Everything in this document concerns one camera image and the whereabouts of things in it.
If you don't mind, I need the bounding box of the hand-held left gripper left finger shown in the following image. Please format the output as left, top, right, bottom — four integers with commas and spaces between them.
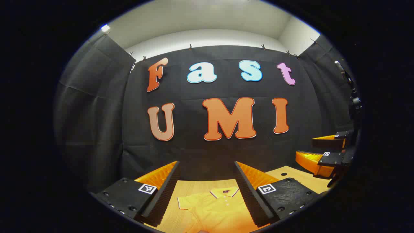
92, 161, 181, 227

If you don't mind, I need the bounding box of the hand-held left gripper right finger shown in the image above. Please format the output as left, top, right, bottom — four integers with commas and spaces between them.
234, 161, 324, 227

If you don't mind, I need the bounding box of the orange T-shirt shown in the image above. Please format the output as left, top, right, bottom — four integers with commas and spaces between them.
177, 187, 259, 233

